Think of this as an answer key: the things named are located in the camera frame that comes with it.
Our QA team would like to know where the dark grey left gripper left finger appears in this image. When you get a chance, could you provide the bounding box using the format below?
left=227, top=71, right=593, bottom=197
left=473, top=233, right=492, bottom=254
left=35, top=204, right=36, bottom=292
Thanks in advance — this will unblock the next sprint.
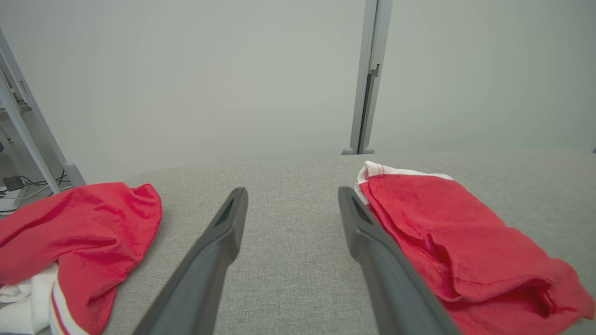
left=133, top=187, right=249, bottom=335

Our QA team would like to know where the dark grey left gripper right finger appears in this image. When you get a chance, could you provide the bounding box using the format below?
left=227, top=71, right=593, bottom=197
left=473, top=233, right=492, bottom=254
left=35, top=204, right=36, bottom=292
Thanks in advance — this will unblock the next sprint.
left=338, top=186, right=462, bottom=335

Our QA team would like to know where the red garment white edge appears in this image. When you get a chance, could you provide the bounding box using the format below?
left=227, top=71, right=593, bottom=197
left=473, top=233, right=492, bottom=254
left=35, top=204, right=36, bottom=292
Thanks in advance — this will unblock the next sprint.
left=356, top=161, right=596, bottom=335

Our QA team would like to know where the red garment striped white trim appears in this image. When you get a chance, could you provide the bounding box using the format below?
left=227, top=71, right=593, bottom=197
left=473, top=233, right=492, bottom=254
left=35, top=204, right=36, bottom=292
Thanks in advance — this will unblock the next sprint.
left=0, top=182, right=163, bottom=335

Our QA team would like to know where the grey fabric sofa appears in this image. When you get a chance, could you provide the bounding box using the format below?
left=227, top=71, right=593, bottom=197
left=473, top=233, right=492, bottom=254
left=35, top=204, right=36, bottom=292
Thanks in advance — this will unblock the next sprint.
left=35, top=149, right=596, bottom=335

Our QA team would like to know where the black power adapter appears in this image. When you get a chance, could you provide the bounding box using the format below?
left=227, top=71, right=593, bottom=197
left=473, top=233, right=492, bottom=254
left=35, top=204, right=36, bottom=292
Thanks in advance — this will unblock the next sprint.
left=2, top=175, right=26, bottom=192

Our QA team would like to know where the grey slanted metal frame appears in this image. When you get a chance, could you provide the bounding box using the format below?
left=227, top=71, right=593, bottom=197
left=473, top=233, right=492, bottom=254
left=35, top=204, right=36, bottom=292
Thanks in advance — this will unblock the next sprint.
left=0, top=27, right=87, bottom=195

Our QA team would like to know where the floor cable bundle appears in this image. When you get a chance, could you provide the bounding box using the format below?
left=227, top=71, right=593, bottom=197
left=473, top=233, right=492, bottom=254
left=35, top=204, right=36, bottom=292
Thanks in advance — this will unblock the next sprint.
left=0, top=170, right=71, bottom=215

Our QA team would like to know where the grey partition post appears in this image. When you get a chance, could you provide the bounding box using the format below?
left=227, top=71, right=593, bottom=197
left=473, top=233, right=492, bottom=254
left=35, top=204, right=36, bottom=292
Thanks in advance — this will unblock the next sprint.
left=341, top=0, right=394, bottom=155

